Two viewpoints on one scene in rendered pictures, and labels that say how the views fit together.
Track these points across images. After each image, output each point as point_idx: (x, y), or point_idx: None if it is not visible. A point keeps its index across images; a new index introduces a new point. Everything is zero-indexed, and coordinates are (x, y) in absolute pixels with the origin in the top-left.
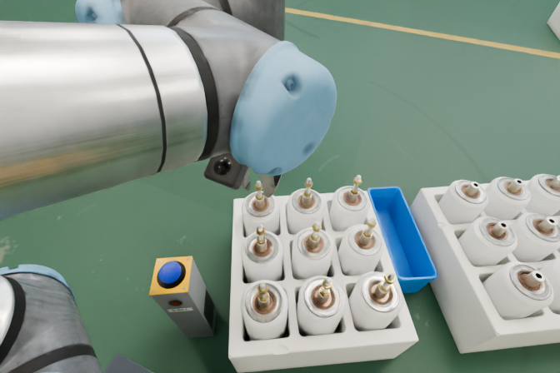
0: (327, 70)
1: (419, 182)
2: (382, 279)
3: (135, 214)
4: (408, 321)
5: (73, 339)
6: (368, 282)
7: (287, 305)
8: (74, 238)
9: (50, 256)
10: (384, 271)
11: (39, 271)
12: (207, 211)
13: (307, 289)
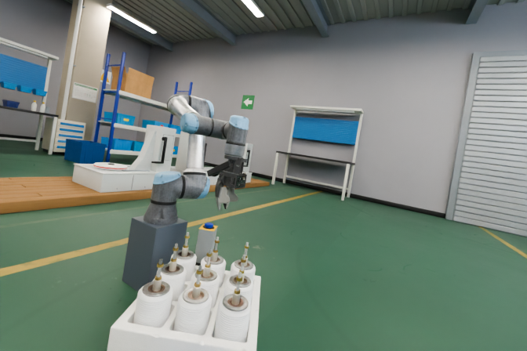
0: (187, 115)
1: None
2: (163, 291)
3: (274, 277)
4: (125, 327)
5: (187, 184)
6: (165, 285)
7: (178, 261)
8: (260, 261)
9: (252, 256)
10: (169, 329)
11: (207, 182)
12: (274, 304)
13: (180, 265)
